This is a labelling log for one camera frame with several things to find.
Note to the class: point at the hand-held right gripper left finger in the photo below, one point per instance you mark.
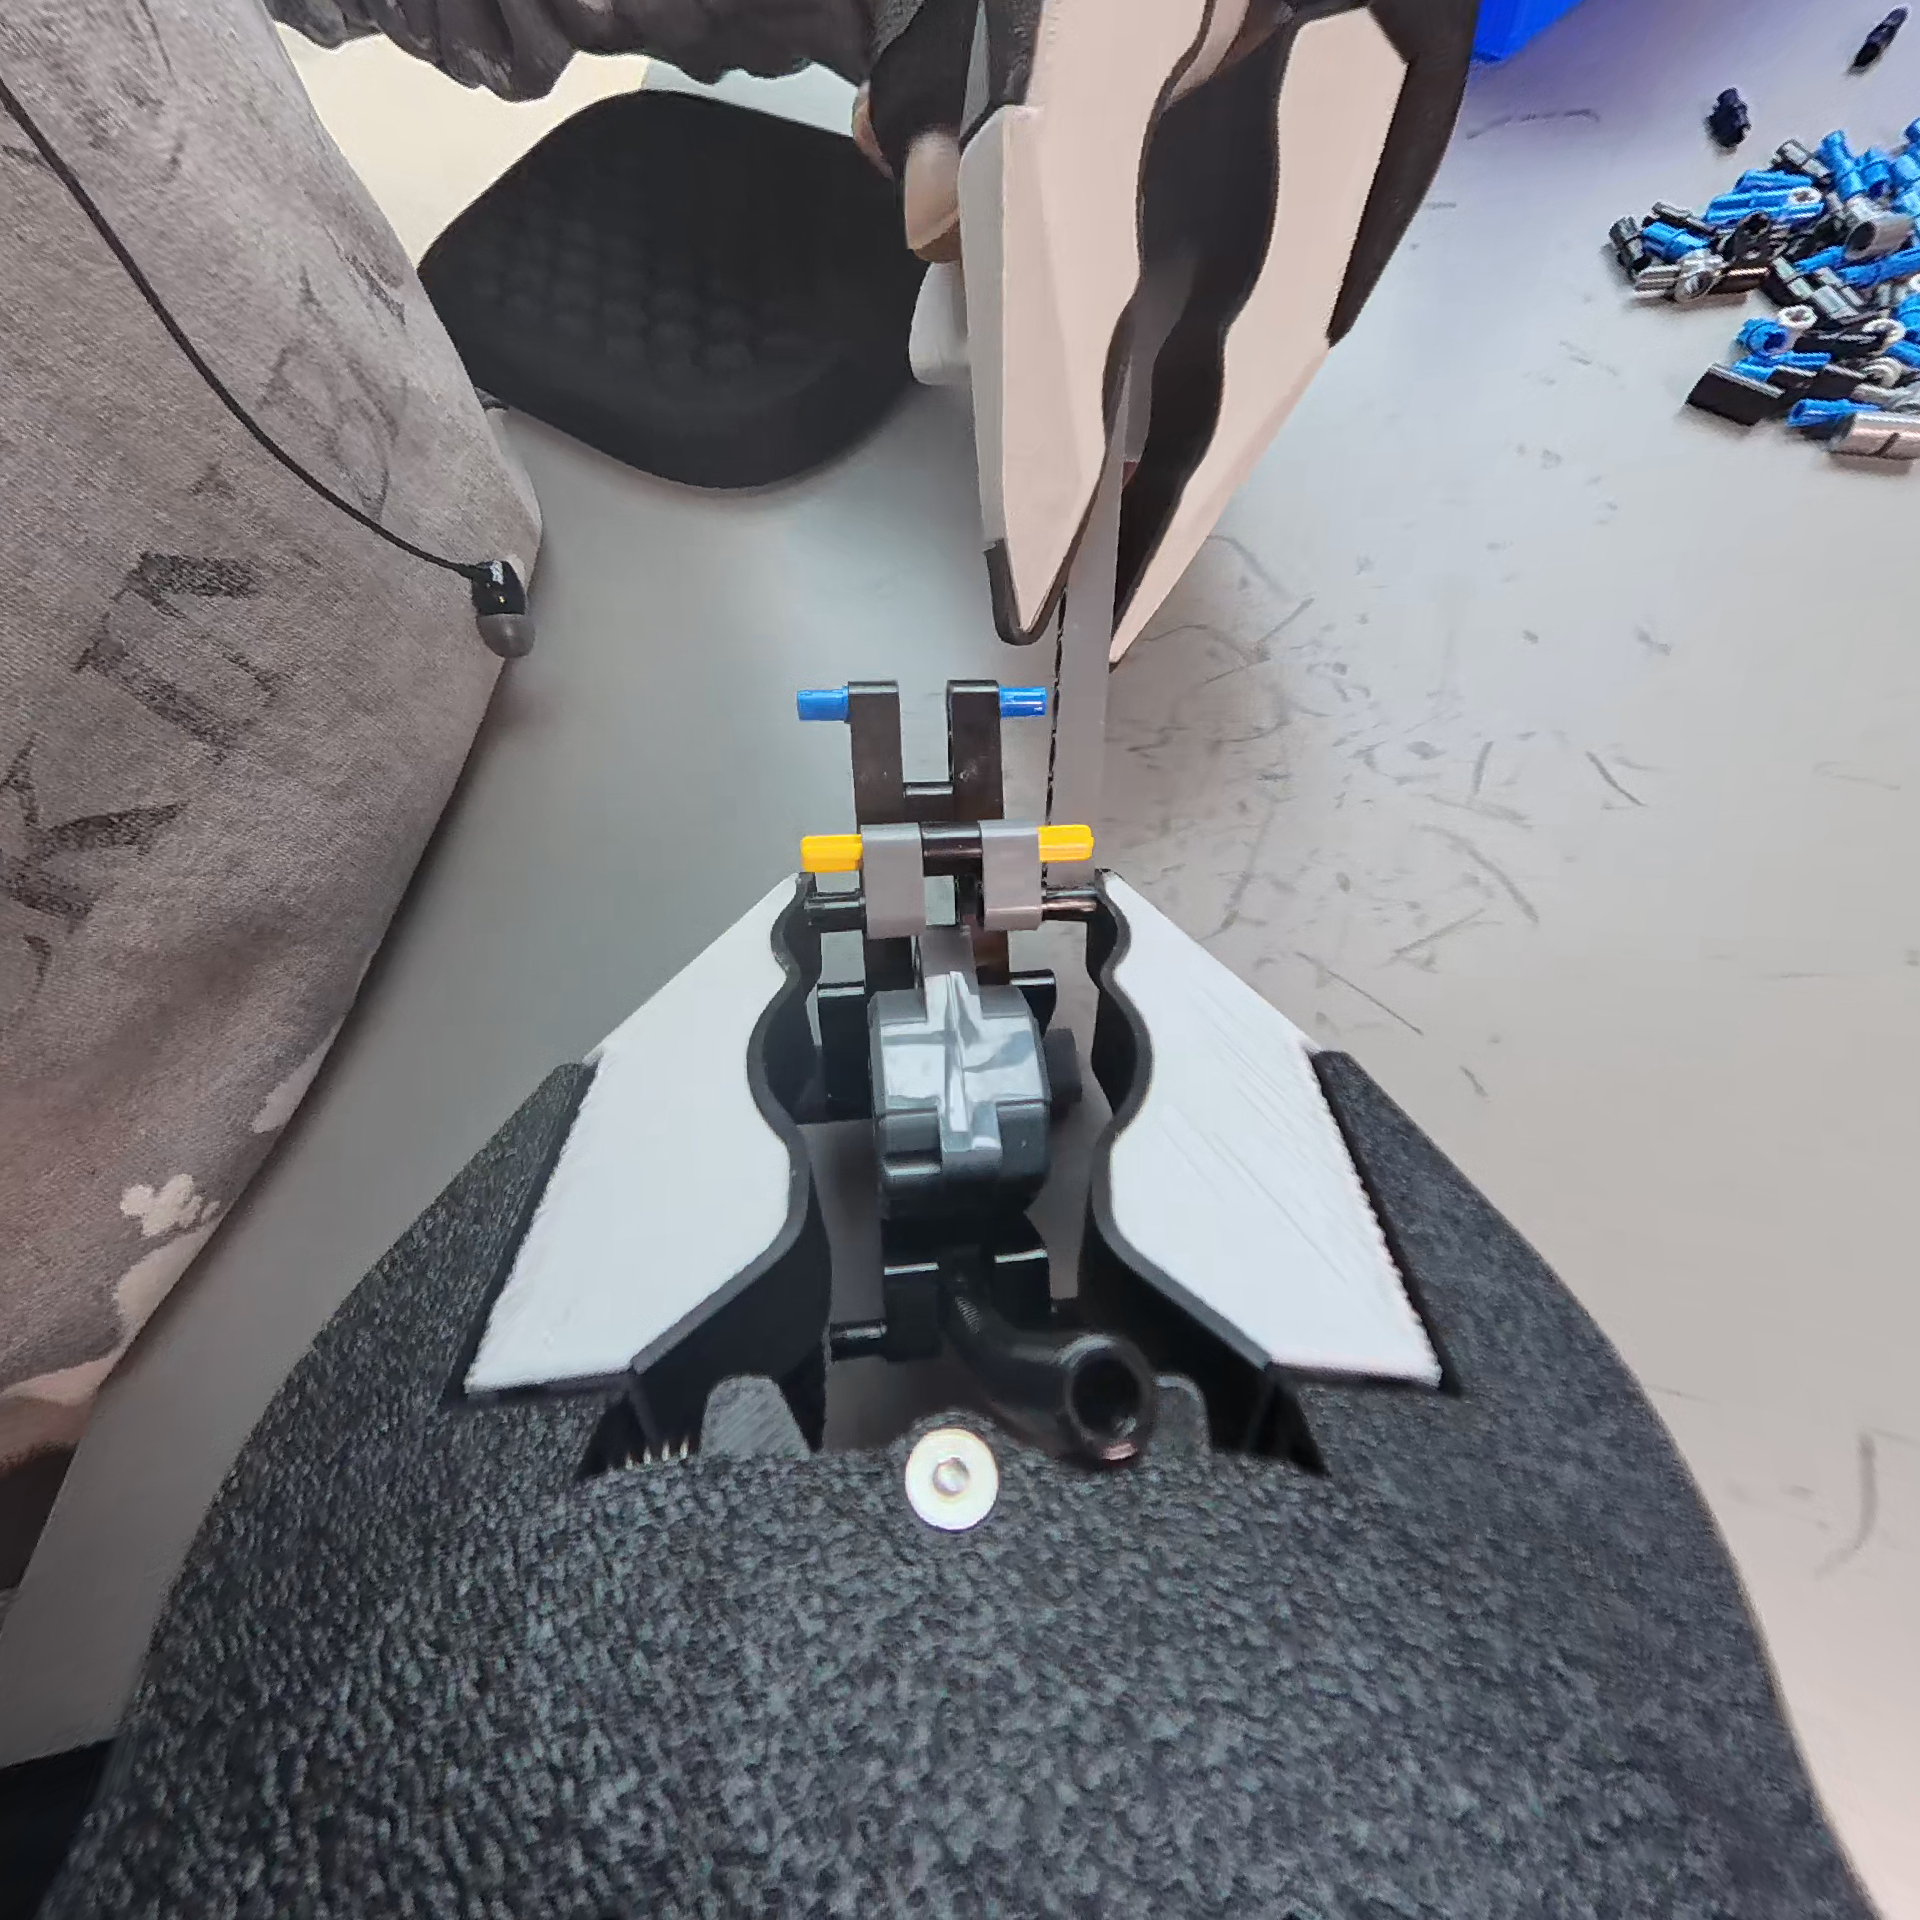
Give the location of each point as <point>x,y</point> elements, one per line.
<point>661,1186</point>

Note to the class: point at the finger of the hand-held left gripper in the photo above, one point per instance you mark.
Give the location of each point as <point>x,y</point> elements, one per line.
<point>1050,331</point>
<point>1276,241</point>

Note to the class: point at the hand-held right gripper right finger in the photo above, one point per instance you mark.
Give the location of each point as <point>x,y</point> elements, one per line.
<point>1260,1186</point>

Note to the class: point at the grey black building block assembly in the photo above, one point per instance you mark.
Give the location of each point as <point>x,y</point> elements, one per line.
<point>954,1079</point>

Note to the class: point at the thin grey building block beam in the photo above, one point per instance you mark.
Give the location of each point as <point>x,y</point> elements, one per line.
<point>1091,721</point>

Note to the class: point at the person's left forearm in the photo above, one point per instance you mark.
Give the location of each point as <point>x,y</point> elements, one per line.
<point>570,31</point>

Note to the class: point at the person's left hand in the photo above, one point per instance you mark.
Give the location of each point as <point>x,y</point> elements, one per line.
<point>930,90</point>

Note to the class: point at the blue plastic bin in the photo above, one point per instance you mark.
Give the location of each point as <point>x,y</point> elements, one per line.
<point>1515,25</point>

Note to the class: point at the small black connector piece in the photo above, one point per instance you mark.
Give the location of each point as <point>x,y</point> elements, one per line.
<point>1728,117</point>

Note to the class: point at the black mesh cushion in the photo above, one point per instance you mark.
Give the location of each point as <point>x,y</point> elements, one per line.
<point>674,284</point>

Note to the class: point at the pile of blue black pieces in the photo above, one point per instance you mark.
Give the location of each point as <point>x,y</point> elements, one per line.
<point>1800,271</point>

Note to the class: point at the small black axle pin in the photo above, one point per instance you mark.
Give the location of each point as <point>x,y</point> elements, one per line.
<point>1874,38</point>

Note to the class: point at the grey printed shirt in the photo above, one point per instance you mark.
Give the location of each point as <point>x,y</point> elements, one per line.
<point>180,676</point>

